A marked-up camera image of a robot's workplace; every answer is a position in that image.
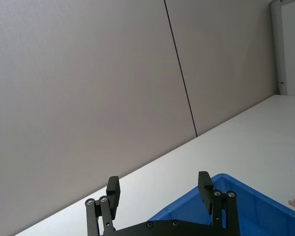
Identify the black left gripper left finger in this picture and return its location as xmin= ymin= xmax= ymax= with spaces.
xmin=85 ymin=176 xmax=120 ymax=236

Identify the pale grey wall post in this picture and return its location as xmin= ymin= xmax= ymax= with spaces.
xmin=270 ymin=0 xmax=288 ymax=95

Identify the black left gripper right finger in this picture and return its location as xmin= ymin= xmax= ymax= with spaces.
xmin=198 ymin=171 xmax=241 ymax=236

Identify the blue plastic bin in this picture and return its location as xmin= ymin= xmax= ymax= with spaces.
xmin=147 ymin=173 xmax=295 ymax=236

